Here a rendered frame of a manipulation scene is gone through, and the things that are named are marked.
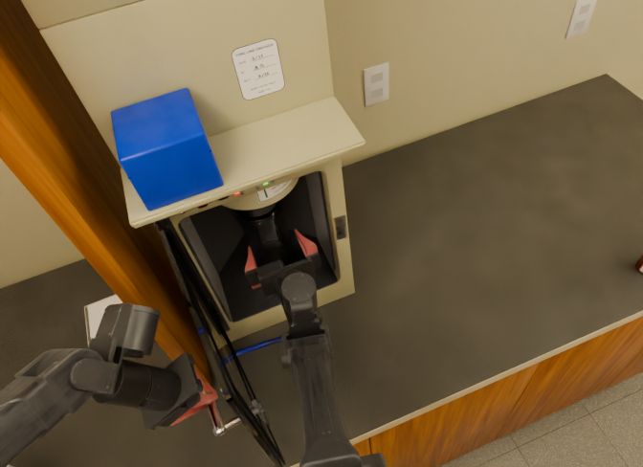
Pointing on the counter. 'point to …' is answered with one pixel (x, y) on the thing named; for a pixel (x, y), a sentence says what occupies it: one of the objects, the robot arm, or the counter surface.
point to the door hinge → (191, 267)
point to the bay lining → (299, 201)
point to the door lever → (220, 419)
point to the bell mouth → (262, 197)
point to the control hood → (263, 154)
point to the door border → (226, 379)
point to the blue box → (165, 149)
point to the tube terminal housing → (210, 79)
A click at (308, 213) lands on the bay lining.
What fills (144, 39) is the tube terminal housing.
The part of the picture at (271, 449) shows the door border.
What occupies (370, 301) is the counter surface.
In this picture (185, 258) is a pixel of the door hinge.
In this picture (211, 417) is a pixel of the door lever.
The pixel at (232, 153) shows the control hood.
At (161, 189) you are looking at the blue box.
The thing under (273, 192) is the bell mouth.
